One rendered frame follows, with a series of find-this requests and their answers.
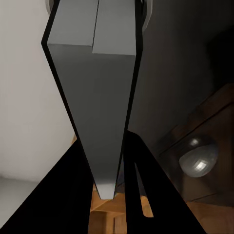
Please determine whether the notebook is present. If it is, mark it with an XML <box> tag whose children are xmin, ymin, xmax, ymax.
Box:
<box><xmin>41</xmin><ymin>0</ymin><xmax>153</xmax><ymax>199</ymax></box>

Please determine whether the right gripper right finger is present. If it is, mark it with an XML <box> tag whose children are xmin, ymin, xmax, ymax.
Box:
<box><xmin>123</xmin><ymin>131</ymin><xmax>207</xmax><ymax>234</ymax></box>

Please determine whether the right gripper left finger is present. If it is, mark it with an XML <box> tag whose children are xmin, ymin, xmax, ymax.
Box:
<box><xmin>0</xmin><ymin>139</ymin><xmax>94</xmax><ymax>234</ymax></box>

